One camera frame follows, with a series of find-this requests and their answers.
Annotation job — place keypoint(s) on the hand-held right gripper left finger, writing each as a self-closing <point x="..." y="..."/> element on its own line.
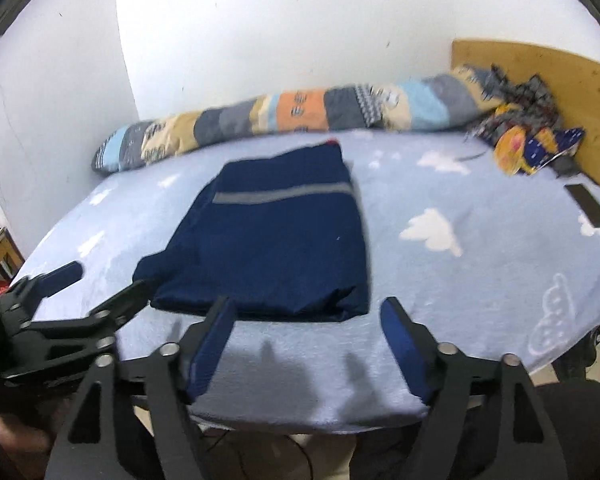
<point x="212" y="345"/>

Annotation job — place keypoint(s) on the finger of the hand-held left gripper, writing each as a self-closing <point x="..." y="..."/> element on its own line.
<point x="55" y="280"/>
<point x="125" y="302"/>

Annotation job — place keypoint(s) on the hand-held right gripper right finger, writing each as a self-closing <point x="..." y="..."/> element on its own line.
<point x="400" y="340"/>

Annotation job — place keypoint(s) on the navy jacket with red collar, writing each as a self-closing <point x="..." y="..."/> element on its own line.
<point x="275" y="240"/>

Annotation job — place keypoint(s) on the person's left hand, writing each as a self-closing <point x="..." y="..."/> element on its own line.
<point x="20" y="437"/>

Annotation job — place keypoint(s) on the light blue cloud blanket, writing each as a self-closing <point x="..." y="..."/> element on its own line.
<point x="480" y="285"/>

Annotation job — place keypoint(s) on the black phone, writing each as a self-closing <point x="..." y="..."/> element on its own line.
<point x="587" y="206"/>

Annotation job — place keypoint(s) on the colourful patterned cloth pile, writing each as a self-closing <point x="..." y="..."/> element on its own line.
<point x="525" y="125"/>

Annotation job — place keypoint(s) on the rolled patchwork quilt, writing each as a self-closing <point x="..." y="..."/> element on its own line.
<point x="305" y="110"/>

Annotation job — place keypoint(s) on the wooden headboard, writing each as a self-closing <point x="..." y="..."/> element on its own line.
<point x="585" y="90"/>

